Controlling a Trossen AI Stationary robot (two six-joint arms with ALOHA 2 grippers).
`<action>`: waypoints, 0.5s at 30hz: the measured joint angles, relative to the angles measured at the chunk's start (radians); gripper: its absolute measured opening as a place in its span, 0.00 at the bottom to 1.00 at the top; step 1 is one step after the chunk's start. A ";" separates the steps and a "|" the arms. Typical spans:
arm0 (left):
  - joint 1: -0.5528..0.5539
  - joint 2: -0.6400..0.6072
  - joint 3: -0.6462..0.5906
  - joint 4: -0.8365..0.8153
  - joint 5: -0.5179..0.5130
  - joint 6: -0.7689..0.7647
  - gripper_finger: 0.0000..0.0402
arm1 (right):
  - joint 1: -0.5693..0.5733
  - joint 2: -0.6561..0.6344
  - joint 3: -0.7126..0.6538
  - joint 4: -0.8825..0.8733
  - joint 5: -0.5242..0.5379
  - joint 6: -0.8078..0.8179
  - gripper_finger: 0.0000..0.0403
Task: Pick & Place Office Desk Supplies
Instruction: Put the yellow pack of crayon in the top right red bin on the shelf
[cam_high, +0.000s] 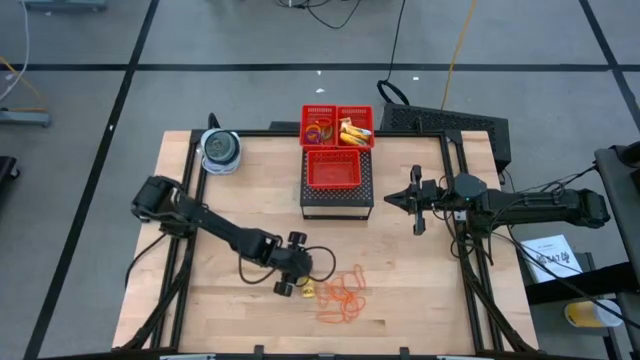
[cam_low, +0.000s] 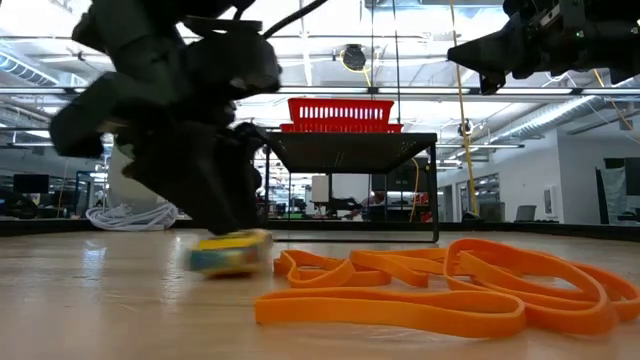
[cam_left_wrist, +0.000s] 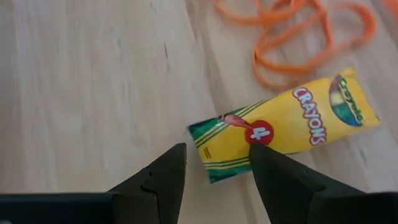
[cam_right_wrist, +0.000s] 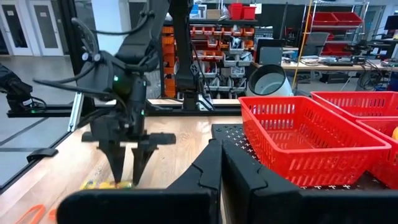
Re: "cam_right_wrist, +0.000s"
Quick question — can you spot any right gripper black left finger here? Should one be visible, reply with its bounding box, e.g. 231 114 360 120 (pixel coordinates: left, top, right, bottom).
167 139 223 224

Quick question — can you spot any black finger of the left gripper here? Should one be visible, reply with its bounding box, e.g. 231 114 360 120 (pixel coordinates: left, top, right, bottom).
131 142 158 185
99 139 127 184

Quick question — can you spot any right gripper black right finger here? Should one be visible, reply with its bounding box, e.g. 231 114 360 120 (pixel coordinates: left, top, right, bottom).
221 139 302 224

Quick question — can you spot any orange scissors handle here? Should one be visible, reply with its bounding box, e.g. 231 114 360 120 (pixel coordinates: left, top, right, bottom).
15 204 46 224

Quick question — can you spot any black perforated metal riser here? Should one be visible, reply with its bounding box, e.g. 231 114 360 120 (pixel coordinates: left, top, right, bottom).
211 123 389 191

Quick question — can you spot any black table edge clamp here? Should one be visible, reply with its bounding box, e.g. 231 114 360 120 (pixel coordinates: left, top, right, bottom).
26 148 59 163

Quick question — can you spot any red plastic slotted basket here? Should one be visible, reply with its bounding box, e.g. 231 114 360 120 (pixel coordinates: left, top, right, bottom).
310 91 398 123
356 118 398 190
238 95 392 188

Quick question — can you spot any white cup with dark inside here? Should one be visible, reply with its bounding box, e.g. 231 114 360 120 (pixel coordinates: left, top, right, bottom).
247 64 295 97

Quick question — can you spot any shelving with orange grey bins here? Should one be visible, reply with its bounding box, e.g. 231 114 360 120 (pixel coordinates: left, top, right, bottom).
161 18 259 98

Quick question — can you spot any black computer monitor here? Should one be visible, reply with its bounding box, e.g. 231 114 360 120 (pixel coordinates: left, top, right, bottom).
254 39 284 66

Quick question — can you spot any cluttered wooden workbench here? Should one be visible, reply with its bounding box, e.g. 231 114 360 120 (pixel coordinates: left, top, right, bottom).
254 55 398 74

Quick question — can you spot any red storage bin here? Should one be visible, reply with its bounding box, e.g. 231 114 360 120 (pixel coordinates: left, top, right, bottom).
228 2 244 21
242 6 257 20

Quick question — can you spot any metal rack with red bins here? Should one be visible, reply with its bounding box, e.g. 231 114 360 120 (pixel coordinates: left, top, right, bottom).
306 1 369 58

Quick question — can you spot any silver aluminium frame bracket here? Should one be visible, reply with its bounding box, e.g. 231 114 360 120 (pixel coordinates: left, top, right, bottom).
67 91 85 133

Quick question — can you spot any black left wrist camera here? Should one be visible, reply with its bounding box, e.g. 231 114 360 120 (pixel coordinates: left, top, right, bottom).
76 51 114 94

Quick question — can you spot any black aluminium table frame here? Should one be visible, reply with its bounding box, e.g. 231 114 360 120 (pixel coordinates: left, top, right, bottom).
0 0 246 194

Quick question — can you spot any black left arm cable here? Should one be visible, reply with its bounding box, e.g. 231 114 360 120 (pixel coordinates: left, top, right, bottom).
32 11 150 103

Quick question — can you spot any black equipment with cables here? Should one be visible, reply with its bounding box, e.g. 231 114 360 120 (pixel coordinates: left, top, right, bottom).
0 63 47 113

